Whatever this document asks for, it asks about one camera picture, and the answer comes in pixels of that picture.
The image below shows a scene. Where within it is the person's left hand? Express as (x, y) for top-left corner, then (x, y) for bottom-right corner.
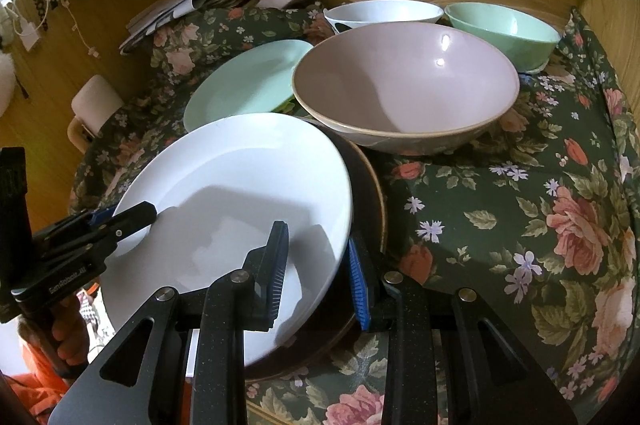
(47, 295), (95, 378)

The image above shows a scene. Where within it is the dark brown plate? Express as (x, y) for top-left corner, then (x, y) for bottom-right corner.
(245, 120), (387, 381)

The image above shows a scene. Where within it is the white charger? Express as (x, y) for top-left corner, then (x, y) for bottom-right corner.
(17, 18), (42, 52)

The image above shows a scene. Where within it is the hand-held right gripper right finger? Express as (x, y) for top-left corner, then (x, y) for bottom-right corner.
(347, 232), (591, 425)

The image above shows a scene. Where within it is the large pink bowl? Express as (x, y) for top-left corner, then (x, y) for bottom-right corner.
(291, 24), (521, 156)

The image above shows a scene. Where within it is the person's left forearm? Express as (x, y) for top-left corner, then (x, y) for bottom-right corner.
(0, 320), (76, 425)

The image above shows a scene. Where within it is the white plate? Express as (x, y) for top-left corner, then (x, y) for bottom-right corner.
(100, 112), (353, 368)

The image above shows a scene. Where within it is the mint green bowl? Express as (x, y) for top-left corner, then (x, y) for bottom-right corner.
(444, 2), (562, 73)

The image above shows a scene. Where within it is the dark floral cloth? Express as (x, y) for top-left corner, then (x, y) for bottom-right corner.
(67, 2), (640, 425)

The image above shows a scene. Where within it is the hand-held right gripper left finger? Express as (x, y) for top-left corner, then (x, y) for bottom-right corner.
(47, 221), (291, 425)

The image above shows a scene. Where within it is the white cable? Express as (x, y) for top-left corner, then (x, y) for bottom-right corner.
(56, 0), (103, 58)

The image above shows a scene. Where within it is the white fluffy ball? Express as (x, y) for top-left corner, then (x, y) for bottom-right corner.
(0, 50), (19, 116)

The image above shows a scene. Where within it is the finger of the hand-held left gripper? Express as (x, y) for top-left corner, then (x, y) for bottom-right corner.
(31, 208), (115, 252)
(39, 201), (158, 277)

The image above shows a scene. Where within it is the mint green plate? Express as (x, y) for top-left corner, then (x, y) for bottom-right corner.
(182, 39), (315, 133)

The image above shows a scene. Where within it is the stack of papers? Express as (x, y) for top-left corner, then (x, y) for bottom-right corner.
(119, 0), (266, 53)

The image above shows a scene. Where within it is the white bowl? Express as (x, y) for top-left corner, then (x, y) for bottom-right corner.
(323, 0), (445, 37)

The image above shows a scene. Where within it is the leopard print strap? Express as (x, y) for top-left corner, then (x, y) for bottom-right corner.
(25, 0), (52, 32)

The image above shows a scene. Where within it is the cream lidded mug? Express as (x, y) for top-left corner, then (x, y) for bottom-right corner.
(66, 74), (125, 154)

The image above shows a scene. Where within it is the light patterned cloth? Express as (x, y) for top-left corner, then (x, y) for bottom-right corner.
(77, 290), (108, 356)

